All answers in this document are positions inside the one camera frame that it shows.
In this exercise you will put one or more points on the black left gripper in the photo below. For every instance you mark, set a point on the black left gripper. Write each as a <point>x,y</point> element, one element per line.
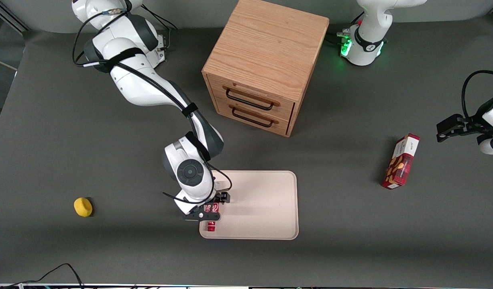
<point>469,124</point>

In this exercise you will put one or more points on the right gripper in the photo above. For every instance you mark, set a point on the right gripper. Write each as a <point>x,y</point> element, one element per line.
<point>223,197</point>

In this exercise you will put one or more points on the red coca-cola bottle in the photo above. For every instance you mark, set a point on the red coca-cola bottle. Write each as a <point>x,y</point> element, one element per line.
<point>211,218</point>

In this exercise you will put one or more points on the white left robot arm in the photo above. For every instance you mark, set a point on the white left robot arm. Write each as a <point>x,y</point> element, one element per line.
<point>367,48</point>

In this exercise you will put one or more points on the cream rectangular tray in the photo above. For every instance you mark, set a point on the cream rectangular tray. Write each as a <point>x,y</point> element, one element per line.
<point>258,204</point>

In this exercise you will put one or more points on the red snack box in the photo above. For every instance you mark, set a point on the red snack box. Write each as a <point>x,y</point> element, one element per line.
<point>401,162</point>

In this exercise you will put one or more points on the wooden drawer front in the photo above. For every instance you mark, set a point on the wooden drawer front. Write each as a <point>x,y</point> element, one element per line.
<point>250,118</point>
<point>252,98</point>

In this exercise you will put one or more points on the yellow lemon-shaped toy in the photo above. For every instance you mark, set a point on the yellow lemon-shaped toy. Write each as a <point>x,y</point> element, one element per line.
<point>83,207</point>

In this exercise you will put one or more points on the wooden drawer cabinet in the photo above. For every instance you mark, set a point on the wooden drawer cabinet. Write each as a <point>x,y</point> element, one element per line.
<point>266,48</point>

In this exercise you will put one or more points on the aluminium frame rail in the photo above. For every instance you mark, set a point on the aluminium frame rail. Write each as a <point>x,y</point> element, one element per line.
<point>9,16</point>

